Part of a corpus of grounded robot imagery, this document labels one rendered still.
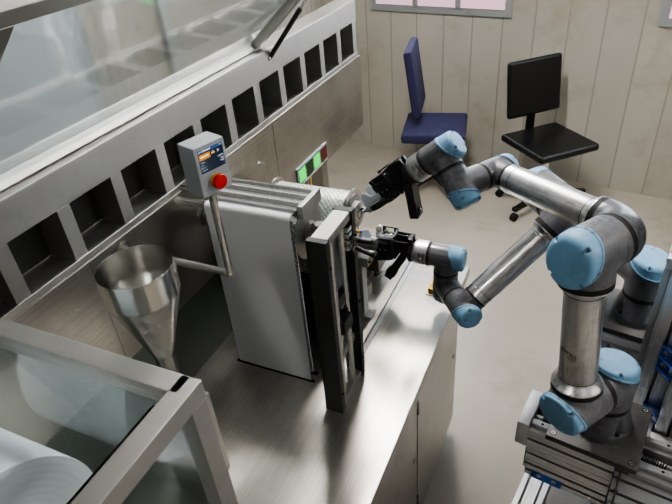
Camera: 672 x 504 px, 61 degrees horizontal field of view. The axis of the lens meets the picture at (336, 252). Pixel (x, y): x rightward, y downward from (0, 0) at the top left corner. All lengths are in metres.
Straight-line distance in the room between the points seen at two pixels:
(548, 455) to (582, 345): 0.52
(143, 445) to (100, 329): 0.74
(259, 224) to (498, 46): 3.32
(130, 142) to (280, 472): 0.85
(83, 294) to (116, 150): 0.32
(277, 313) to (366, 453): 0.42
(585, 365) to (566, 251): 0.30
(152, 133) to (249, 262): 0.39
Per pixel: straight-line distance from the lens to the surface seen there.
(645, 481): 1.76
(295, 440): 1.54
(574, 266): 1.24
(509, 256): 1.66
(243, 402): 1.65
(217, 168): 1.09
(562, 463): 1.81
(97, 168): 1.32
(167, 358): 1.21
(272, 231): 1.37
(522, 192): 1.49
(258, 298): 1.54
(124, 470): 0.68
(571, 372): 1.43
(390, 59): 4.86
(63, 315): 1.32
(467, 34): 4.54
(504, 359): 3.02
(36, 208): 1.23
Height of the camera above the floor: 2.11
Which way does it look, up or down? 34 degrees down
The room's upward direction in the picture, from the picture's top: 5 degrees counter-clockwise
